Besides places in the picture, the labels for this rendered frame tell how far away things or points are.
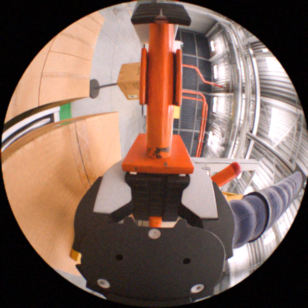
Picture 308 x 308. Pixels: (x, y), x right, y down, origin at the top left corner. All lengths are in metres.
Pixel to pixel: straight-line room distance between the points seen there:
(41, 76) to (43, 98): 0.16
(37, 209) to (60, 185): 0.06
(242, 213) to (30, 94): 1.02
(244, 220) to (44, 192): 0.42
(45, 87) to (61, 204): 0.71
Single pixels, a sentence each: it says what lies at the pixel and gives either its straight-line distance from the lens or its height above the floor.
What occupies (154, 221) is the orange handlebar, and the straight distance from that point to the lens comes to 0.18.
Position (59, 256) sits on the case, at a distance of 0.20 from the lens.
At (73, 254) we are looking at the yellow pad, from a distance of 0.21.
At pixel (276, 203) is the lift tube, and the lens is 0.53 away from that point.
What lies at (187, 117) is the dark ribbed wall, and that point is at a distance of 11.02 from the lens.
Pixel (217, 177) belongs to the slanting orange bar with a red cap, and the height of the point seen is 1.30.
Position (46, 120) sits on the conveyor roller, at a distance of 0.76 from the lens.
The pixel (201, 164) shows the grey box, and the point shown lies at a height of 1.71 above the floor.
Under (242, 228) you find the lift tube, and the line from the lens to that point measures 0.36.
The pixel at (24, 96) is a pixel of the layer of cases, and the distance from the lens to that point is 0.72.
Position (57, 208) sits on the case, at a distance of 0.17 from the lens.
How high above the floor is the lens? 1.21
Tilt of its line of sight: 2 degrees down
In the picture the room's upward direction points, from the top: 93 degrees clockwise
